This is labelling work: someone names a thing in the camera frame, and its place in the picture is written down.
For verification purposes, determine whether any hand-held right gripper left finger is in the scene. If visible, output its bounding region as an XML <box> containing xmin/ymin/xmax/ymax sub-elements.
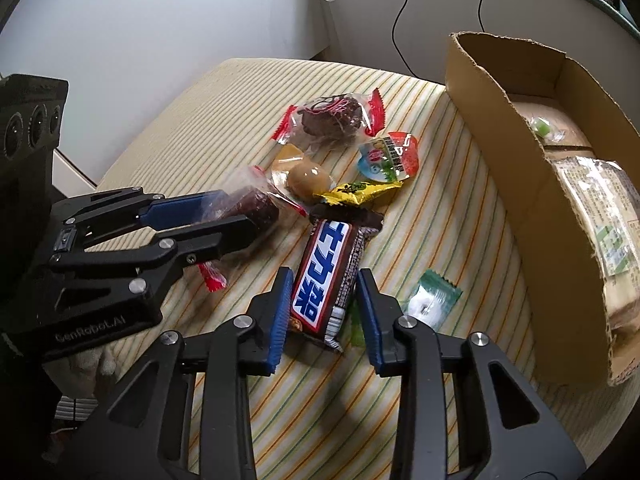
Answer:
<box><xmin>57</xmin><ymin>266</ymin><xmax>296</xmax><ymax>480</ymax></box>

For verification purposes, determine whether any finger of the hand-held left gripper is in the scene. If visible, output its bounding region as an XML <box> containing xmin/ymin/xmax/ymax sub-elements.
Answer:
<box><xmin>50</xmin><ymin>187</ymin><xmax>236</xmax><ymax>233</ymax></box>
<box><xmin>47</xmin><ymin>214</ymin><xmax>264</xmax><ymax>311</ymax></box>

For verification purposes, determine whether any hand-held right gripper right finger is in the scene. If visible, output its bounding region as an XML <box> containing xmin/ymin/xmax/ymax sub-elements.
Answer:
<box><xmin>356</xmin><ymin>267</ymin><xmax>586</xmax><ymax>480</ymax></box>

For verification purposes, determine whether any small green packet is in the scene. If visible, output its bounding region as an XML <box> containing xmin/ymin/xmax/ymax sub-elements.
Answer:
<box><xmin>348</xmin><ymin>305</ymin><xmax>368</xmax><ymax>347</ymax></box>

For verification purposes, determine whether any purple snack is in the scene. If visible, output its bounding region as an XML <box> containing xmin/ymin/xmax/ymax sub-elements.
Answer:
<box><xmin>197</xmin><ymin>165</ymin><xmax>310</xmax><ymax>293</ymax></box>

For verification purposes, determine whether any brown chocolate bar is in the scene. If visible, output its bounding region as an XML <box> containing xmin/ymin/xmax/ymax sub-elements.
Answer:
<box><xmin>289</xmin><ymin>202</ymin><xmax>385</xmax><ymax>353</ymax></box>

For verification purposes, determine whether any green white ring candy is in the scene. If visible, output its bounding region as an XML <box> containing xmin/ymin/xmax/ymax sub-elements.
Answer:
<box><xmin>402</xmin><ymin>270</ymin><xmax>463</xmax><ymax>331</ymax></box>

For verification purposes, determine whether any round brown candy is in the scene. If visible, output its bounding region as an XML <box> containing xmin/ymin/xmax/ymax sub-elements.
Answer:
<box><xmin>271</xmin><ymin>144</ymin><xmax>335</xmax><ymax>200</ymax></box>

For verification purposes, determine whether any yellow snack packet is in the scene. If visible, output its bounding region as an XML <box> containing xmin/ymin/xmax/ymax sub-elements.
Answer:
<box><xmin>312</xmin><ymin>180</ymin><xmax>403</xmax><ymax>207</ymax></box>

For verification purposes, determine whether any red dark snack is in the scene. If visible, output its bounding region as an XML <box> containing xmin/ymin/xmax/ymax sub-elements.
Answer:
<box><xmin>272</xmin><ymin>89</ymin><xmax>387</xmax><ymax>153</ymax></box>

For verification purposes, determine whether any cardboard box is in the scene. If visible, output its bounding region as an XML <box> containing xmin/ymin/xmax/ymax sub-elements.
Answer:
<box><xmin>445</xmin><ymin>31</ymin><xmax>640</xmax><ymax>387</ymax></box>

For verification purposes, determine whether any clear bread pack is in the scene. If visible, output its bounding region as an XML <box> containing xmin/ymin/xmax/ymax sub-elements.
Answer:
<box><xmin>547</xmin><ymin>156</ymin><xmax>640</xmax><ymax>333</ymax></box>

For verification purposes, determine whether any small pale green candy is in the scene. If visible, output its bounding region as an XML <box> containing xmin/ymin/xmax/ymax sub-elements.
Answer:
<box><xmin>530</xmin><ymin>116</ymin><xmax>566</xmax><ymax>142</ymax></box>

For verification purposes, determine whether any person's left hand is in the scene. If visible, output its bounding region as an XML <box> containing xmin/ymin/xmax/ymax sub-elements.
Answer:
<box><xmin>47</xmin><ymin>342</ymin><xmax>118</xmax><ymax>396</ymax></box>

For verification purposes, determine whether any white cabinet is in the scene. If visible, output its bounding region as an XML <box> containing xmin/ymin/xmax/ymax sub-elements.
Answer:
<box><xmin>0</xmin><ymin>0</ymin><xmax>331</xmax><ymax>196</ymax></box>

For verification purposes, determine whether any black cable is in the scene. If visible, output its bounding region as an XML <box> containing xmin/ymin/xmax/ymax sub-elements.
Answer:
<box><xmin>391</xmin><ymin>0</ymin><xmax>488</xmax><ymax>78</ymax></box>

